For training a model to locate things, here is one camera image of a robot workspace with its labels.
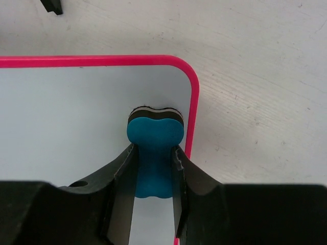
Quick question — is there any black wire whiteboard stand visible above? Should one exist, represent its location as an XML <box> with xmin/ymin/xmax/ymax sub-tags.
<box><xmin>41</xmin><ymin>0</ymin><xmax>63</xmax><ymax>15</ymax></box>

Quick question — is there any blue bone-shaped eraser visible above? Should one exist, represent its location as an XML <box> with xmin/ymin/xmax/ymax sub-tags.
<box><xmin>127</xmin><ymin>106</ymin><xmax>184</xmax><ymax>199</ymax></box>

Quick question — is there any pink framed whiteboard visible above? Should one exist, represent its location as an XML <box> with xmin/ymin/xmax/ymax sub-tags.
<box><xmin>1</xmin><ymin>55</ymin><xmax>200</xmax><ymax>240</ymax></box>

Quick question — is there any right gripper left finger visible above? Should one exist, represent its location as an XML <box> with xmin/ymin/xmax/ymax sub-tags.
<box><xmin>1</xmin><ymin>144</ymin><xmax>138</xmax><ymax>244</ymax></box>

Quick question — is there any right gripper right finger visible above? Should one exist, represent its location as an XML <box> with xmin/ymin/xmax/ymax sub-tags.
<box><xmin>171</xmin><ymin>146</ymin><xmax>326</xmax><ymax>244</ymax></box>

